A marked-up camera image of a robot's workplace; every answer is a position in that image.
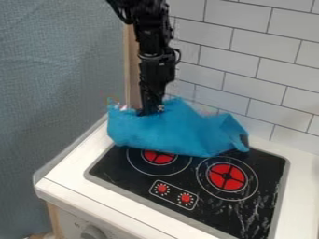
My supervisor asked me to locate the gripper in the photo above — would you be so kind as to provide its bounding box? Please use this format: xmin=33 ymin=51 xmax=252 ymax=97
xmin=136 ymin=51 xmax=183 ymax=117

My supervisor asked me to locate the blue cloth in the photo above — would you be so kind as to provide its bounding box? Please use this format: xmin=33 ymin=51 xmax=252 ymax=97
xmin=105 ymin=96 xmax=251 ymax=159

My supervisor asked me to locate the toy stove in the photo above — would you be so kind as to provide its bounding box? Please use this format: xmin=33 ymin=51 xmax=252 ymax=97
xmin=83 ymin=144 xmax=292 ymax=239

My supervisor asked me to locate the wooden post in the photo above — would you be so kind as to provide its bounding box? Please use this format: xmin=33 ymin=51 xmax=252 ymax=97
xmin=121 ymin=23 xmax=144 ymax=110

